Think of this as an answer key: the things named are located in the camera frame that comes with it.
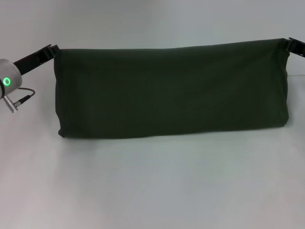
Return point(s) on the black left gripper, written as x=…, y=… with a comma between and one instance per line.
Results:
x=31, y=59

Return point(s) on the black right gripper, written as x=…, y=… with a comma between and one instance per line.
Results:
x=299, y=47

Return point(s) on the dark green shirt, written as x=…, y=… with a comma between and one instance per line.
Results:
x=171, y=90

